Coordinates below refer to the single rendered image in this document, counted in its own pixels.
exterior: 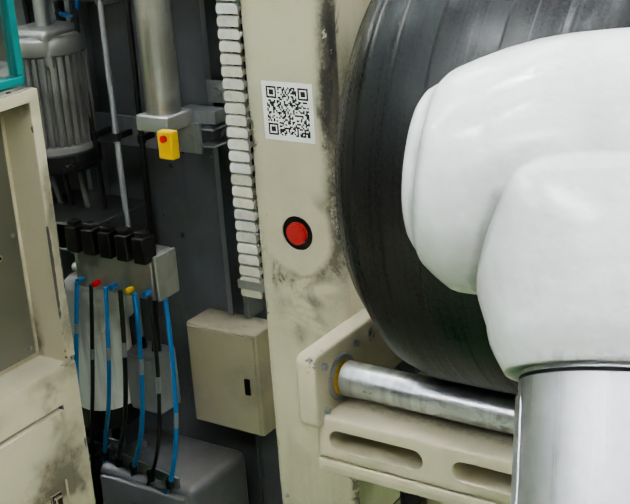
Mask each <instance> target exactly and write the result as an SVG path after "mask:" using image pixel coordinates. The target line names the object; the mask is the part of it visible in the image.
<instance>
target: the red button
mask: <svg viewBox="0 0 630 504"><path fill-rule="evenodd" d="M286 235H287V237H288V239H289V241H290V242H291V243H293V244H294V245H301V244H303V243H305V242H306V241H307V238H308V232H307V229H306V228H305V226H304V225H303V224H301V223H299V222H293V223H291V224H289V225H288V227H287V229H286Z"/></svg>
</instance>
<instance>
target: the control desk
mask: <svg viewBox="0 0 630 504"><path fill-rule="evenodd" d="M74 354H75V352H74V345H73V338H72V331H71V324H70V317H69V310H68V303H67V296H66V289H65V282H64V275H63V268H62V261H61V254H60V247H59V240H58V233H57V226H56V219H55V212H54V205H53V198H52V191H51V184H50V177H49V170H48V163H47V156H46V149H45V142H44V135H43V129H42V122H41V115H40V108H39V101H38V94H37V89H36V88H32V87H24V86H20V85H19V86H16V87H13V88H10V89H6V90H3V91H0V504H96V502H95V495H94V488H93V481H92V475H91V468H90V461H89V454H88V447H87V440H86V433H85V426H84V419H83V412H82V405H81V398H80V391H79V384H78V377H77V370H76V363H75V360H73V359H71V357H70V356H72V355H74Z"/></svg>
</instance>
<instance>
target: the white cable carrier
mask: <svg viewBox="0 0 630 504"><path fill-rule="evenodd" d="M216 1H227V2H219V3H217V4H216V7H215V8H216V13H218V14H228V15H220V16H218V17H217V25H218V26H224V27H223V28H221V29H219V30H218V38H219V39H231V40H223V41H221V42H220V43H219V50H220V51H223V52H225V53H223V54H221V55H220V62H221V64H232V65H225V66H223V67H222V68H221V73H222V76H227V78H225V79H223V81H222V84H223V88H224V89H233V90H227V91H225V92H224V100H225V101H234V102H228V103H226V104H225V112H226V113H234V114H229V115H227V116H226V124H227V125H234V126H230V127H228V128H227V136H228V137H235V138H231V139H229V140H228V148H229V149H237V150H232V151H230V152H229V160H231V161H234V162H233V163H231V164H230V171H231V172H234V173H235V174H233V175H232V176H231V183H232V184H239V185H235V186H233V187H232V194H233V195H235V196H237V197H235V198H234V199H233V206H234V207H239V208H238V209H236V210H235V211H234V216H235V218H238V219H239V220H237V221H236V222H235V228H236V229H237V230H240V231H238V232H237V233H236V239H237V241H242V242H240V243H238V245H237V249H238V252H242V254H240V255H239V256H238V260H239V263H243V265H241V266H240V267H239V271H240V274H243V276H242V277H241V278H240V280H245V281H250V282H256V283H261V284H264V277H263V266H262V254H261V242H260V230H259V218H258V206H257V194H256V182H255V170H254V154H253V140H252V132H251V122H250V110H249V98H248V86H247V74H246V62H245V51H244V39H243V27H242V15H241V3H240V0H216ZM225 27H229V28H225ZM226 52H231V53H226ZM230 77H232V78H230ZM249 129H250V130H249ZM249 162H250V163H249ZM249 174H252V175H253V176H252V175H249ZM251 186H253V187H254V188H253V187H251ZM253 197H254V198H255V199H254V198H253ZM253 209H256V211H255V210H253ZM255 220H257V222H256V221H255ZM256 232H258V233H256ZM256 243H259V244H256ZM258 254H260V255H258ZM260 264H261V265H260ZM259 265H260V266H259ZM261 275H262V276H261ZM260 276H261V277H260ZM241 294H242V295H243V296H247V297H252V298H258V299H262V298H263V292H257V291H252V290H247V289H241Z"/></svg>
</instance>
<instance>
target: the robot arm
mask: <svg viewBox="0 0 630 504"><path fill-rule="evenodd" d="M402 213H403V219H404V223H405V228H406V232H407V235H408V237H409V239H410V241H411V243H412V245H413V246H414V248H415V249H416V252H417V255H418V257H419V259H420V261H421V262H422V263H423V264H424V266H425V267H426V268H427V269H428V270H429V271H430V272H431V273H432V274H433V275H434V276H435V277H436V278H437V279H439V280H440V281H441V282H442V283H443V284H444V285H446V286H447V287H448V288H450V289H452V290H454V291H457V292H461V293H468V294H475V295H477V296H478V301H479V305H480V308H481V311H482V314H483V317H484V321H485V324H486V327H487V335H488V340H489V344H490V347H491V349H492V352H493V354H494V356H495V358H496V360H497V362H498V364H499V365H500V367H501V369H502V371H503V373H504V375H505V376H506V377H508V378H510V379H512V380H514V381H517V382H519V384H518V395H517V396H516V397H515V416H514V438H513V460H512V481H511V503H510V504H630V27H628V28H615V29H604V30H594V31H584V32H574V33H567V34H562V35H556V36H551V37H545V38H540V39H536V40H532V41H529V42H525V43H522V44H518V45H515V46H511V47H508V48H505V49H503V50H500V51H497V52H495V53H492V54H489V55H486V56H484V57H481V58H479V59H476V60H474V61H472V62H469V63H467V64H465V65H462V66H460V67H458V68H456V69H454V70H453V71H451V72H450V73H448V74H447V75H446V76H445V77H444V78H443V79H442V80H441V81H440V83H439V84H437V85H435V86H433V87H432V88H430V89H428V90H427V91H426V93H425V94H424V95H423V97H422V98H421V100H420V101H419V103H418V104H417V106H416V108H415V111H414V114H413V116H412V120H411V123H410V127H409V131H408V136H407V141H406V147H405V153H404V161H403V171H402Z"/></svg>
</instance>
